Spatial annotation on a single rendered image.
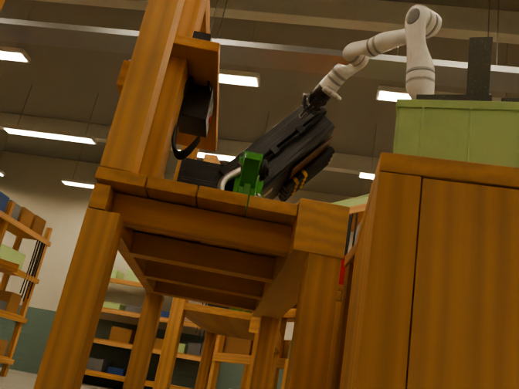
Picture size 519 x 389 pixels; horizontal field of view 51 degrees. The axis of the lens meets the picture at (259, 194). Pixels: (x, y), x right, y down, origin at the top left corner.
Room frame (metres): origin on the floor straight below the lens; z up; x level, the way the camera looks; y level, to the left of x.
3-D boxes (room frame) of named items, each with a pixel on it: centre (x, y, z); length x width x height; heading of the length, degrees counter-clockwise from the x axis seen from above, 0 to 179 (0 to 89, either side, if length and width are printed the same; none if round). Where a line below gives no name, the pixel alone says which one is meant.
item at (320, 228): (2.16, -0.17, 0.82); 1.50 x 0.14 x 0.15; 1
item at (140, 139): (2.15, 0.42, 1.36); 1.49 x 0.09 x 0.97; 1
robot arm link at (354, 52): (1.75, -0.28, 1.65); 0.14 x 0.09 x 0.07; 34
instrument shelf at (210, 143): (2.15, 0.38, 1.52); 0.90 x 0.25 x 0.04; 1
